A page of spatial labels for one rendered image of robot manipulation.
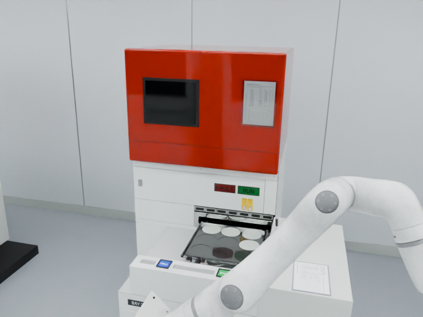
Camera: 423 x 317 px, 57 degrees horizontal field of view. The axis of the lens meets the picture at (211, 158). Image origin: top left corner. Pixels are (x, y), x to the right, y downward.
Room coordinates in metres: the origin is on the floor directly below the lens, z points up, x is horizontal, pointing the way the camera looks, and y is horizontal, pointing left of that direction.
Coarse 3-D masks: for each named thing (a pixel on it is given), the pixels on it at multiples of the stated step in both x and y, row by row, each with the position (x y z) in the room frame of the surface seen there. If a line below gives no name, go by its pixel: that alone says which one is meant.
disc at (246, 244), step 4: (244, 240) 1.77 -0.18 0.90; (248, 240) 1.77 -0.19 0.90; (252, 240) 1.77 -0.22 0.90; (240, 244) 1.73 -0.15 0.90; (244, 244) 1.73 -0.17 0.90; (248, 244) 1.73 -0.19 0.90; (252, 244) 1.74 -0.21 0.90; (256, 244) 1.74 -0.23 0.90; (244, 248) 1.69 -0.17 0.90; (248, 248) 1.69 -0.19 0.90; (252, 248) 1.69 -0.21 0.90
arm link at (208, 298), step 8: (208, 288) 1.07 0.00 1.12; (216, 288) 1.07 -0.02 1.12; (200, 296) 1.05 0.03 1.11; (208, 296) 1.04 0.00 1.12; (216, 296) 1.05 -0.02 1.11; (192, 304) 1.04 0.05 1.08; (200, 304) 1.03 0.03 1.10; (208, 304) 1.02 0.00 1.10; (216, 304) 1.02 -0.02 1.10; (200, 312) 1.01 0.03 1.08; (208, 312) 1.00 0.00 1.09; (216, 312) 1.01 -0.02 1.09; (224, 312) 1.02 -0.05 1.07
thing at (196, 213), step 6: (198, 216) 2.00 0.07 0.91; (204, 216) 2.00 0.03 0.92; (210, 216) 1.99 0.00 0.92; (216, 216) 1.98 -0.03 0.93; (222, 216) 1.97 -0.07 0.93; (228, 216) 1.96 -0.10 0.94; (234, 216) 1.96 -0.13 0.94; (240, 216) 1.96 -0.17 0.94; (198, 222) 2.01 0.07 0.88; (246, 222) 1.94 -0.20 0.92; (252, 222) 1.93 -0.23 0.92; (258, 222) 1.92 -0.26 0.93; (264, 222) 1.92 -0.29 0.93; (270, 222) 1.91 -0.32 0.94; (264, 234) 1.91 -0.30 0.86; (270, 234) 1.91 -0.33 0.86
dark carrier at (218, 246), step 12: (240, 228) 1.90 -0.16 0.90; (204, 240) 1.77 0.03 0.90; (216, 240) 1.77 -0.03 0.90; (228, 240) 1.77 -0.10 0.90; (240, 240) 1.77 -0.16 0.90; (192, 252) 1.65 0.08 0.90; (204, 252) 1.65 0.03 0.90; (216, 252) 1.66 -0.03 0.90; (228, 252) 1.66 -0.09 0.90; (240, 252) 1.66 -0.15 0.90
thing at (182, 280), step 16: (144, 256) 1.51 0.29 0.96; (144, 272) 1.42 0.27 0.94; (160, 272) 1.41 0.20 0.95; (176, 272) 1.40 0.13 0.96; (192, 272) 1.40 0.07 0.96; (208, 272) 1.41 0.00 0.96; (144, 288) 1.42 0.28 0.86; (160, 288) 1.41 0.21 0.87; (176, 288) 1.39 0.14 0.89; (192, 288) 1.37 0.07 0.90; (256, 304) 1.31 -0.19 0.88
